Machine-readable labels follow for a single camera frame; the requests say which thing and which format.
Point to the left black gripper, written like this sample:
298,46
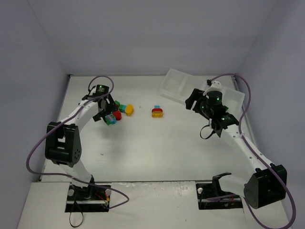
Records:
107,112

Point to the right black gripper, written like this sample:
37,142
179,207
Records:
193,98

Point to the yellow rounded lego brick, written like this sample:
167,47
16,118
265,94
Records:
129,109

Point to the teal green printed lego brick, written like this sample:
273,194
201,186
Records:
110,119

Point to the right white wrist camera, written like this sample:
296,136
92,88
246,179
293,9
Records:
213,86

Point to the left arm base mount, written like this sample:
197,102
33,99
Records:
94,200

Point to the green red lego brick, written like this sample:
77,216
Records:
117,103

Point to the burger printed lego stack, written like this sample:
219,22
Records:
157,112

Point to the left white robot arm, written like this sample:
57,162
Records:
63,146

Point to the red rounded lego brick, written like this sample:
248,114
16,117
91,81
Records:
117,114

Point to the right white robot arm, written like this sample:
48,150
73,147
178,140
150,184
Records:
265,181

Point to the clear four-compartment tray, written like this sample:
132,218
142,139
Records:
178,86

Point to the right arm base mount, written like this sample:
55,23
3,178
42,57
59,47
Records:
211,197

